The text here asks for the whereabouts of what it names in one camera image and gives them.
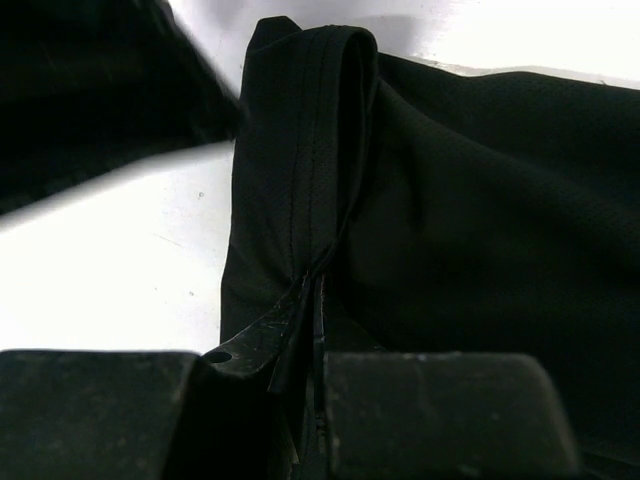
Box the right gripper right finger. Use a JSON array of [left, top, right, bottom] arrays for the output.
[[313, 278, 582, 479]]

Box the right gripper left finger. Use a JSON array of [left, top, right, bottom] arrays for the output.
[[1, 279, 310, 479]]

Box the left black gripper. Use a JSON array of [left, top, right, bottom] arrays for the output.
[[1, 1, 246, 214]]

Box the black t-shirt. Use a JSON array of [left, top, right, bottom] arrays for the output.
[[220, 17, 639, 479]]

